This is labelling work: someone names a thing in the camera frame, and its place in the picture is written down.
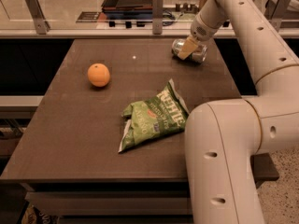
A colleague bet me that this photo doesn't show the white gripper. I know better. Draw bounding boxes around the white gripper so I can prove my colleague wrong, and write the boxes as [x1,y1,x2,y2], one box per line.
[178,12,218,60]

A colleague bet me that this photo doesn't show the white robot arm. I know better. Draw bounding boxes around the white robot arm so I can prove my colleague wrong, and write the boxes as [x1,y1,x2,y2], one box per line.
[184,0,299,224]

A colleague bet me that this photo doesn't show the green kettle chips bag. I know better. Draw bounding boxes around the green kettle chips bag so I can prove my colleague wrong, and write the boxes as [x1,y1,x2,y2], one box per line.
[119,79,190,153]

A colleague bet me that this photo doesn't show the orange fruit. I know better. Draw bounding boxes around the orange fruit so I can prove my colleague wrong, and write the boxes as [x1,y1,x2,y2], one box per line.
[87,63,110,87]

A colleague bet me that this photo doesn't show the snack bag under table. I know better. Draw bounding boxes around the snack bag under table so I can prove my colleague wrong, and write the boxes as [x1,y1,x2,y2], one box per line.
[21,205,58,224]

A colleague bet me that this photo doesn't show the middle metal glass bracket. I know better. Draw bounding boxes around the middle metal glass bracket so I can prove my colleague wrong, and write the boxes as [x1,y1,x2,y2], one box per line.
[152,0,164,35]

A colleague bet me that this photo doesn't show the metal glass bracket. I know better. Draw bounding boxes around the metal glass bracket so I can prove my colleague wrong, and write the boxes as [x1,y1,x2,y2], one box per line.
[264,0,299,31]
[152,0,164,35]
[25,0,50,35]

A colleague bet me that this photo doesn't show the right metal glass bracket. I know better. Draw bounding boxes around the right metal glass bracket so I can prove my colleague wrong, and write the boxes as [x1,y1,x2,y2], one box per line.
[264,0,299,31]

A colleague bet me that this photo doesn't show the left metal glass bracket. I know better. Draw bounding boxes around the left metal glass bracket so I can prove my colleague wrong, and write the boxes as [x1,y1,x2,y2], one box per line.
[25,0,50,35]

